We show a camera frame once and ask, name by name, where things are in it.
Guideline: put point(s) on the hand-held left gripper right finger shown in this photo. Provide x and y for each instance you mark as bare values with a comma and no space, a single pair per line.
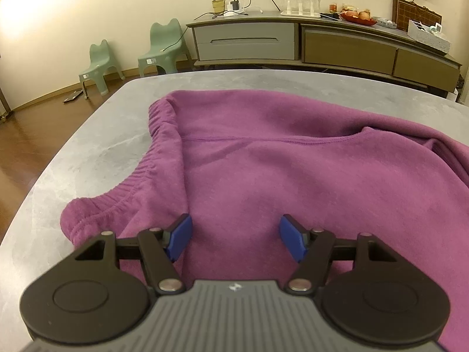
291,234

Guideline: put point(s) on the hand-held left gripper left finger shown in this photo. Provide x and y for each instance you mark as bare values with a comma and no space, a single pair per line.
180,233

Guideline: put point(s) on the purple sweatpants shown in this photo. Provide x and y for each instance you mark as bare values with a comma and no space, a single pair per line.
274,161

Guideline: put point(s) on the dark flat floor item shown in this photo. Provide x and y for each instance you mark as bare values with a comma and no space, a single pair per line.
73,96

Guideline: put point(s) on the large green plastic chair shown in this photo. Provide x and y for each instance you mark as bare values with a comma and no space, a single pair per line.
165,44

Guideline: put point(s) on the long grey brown cabinet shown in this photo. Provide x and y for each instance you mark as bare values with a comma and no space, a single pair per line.
344,49

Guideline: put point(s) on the small green plastic chair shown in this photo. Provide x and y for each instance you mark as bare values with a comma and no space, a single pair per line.
97,58

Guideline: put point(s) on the red fruit plate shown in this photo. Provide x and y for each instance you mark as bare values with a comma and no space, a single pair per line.
358,17

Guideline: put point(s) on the white power strip with chargers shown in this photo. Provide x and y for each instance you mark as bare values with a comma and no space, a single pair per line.
234,9

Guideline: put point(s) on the yellow cup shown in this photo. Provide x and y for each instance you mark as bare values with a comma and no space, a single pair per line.
218,6

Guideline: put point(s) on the small orange jar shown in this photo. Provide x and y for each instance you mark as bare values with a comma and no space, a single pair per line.
333,8

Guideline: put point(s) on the clear glass cup rack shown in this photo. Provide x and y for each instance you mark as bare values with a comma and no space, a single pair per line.
299,3

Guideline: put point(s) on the white storage box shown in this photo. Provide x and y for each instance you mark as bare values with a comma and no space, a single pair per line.
428,38

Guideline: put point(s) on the brown framed board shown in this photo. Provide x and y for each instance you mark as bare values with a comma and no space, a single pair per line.
410,9

